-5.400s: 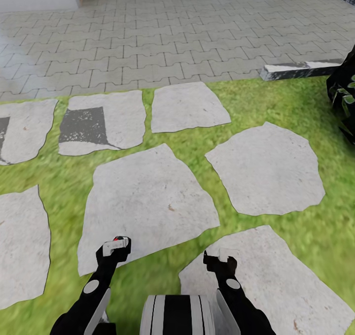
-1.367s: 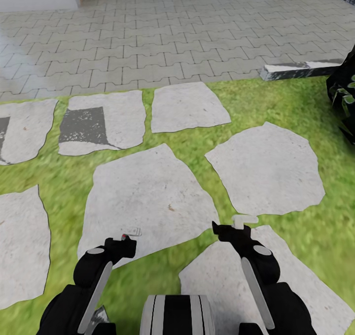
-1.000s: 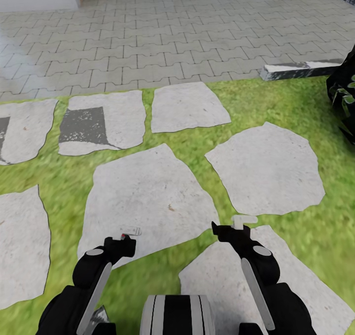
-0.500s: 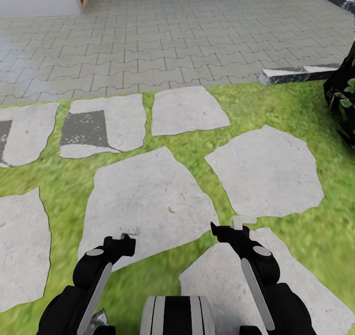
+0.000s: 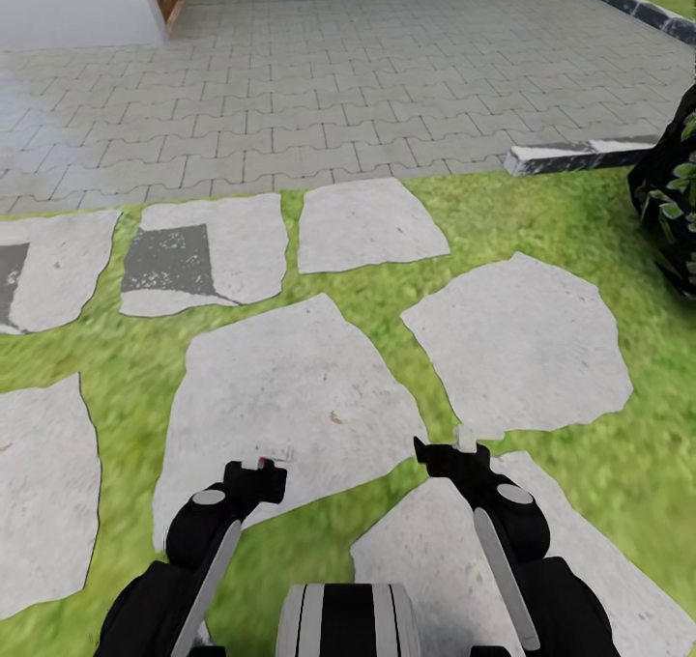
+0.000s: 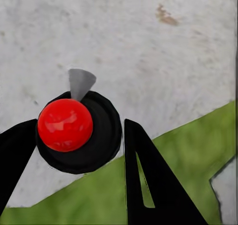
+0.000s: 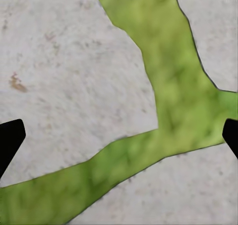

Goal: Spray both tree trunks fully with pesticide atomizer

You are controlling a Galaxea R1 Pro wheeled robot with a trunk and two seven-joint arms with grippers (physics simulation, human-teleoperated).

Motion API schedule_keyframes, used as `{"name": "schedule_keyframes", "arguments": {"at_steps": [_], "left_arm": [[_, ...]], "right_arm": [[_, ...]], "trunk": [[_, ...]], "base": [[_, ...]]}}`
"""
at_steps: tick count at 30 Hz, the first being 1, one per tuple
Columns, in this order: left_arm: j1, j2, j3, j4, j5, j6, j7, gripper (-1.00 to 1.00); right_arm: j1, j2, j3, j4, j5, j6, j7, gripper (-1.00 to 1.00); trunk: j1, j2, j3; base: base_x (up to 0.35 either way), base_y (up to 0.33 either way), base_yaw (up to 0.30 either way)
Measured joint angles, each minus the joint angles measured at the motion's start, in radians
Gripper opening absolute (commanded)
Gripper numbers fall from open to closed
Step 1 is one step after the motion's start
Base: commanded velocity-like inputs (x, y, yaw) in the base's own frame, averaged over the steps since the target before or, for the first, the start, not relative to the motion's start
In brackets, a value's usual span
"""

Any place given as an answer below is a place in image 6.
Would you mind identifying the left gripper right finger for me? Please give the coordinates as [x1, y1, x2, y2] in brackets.
[124, 119, 208, 225]

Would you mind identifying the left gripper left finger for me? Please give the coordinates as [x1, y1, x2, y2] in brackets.
[0, 119, 38, 216]

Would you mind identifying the pesticide atomizer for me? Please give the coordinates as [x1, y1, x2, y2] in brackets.
[35, 69, 124, 175]

